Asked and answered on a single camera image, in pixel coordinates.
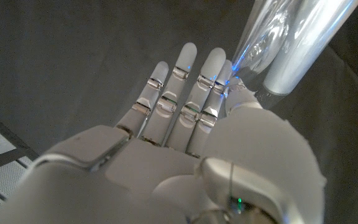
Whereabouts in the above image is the silver foil roll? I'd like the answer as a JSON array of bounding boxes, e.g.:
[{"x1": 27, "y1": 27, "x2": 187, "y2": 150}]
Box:
[{"x1": 230, "y1": 0, "x2": 358, "y2": 108}]

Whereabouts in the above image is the black backdrop curtain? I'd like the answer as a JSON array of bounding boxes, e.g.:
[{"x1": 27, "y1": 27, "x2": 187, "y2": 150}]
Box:
[{"x1": 0, "y1": 0, "x2": 358, "y2": 224}]

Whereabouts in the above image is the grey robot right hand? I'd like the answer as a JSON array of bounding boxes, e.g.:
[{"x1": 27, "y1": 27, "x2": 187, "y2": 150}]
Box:
[{"x1": 0, "y1": 42, "x2": 328, "y2": 224}]

